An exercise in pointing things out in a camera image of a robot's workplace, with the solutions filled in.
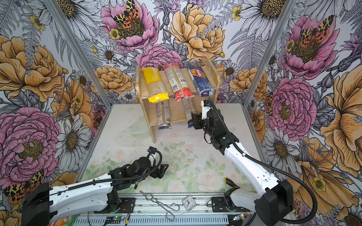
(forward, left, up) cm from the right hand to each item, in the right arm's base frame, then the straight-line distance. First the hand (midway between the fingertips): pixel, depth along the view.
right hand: (195, 118), depth 77 cm
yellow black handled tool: (-26, -19, -27) cm, 41 cm away
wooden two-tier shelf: (+9, +10, -6) cm, 15 cm away
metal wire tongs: (-40, +15, -28) cm, 51 cm away
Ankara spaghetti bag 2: (+16, +5, -3) cm, 17 cm away
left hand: (-18, +20, -20) cm, 34 cm away
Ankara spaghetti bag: (+6, +18, -3) cm, 19 cm away
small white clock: (-35, +5, -26) cm, 44 cm away
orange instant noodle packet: (-41, +63, -25) cm, 79 cm away
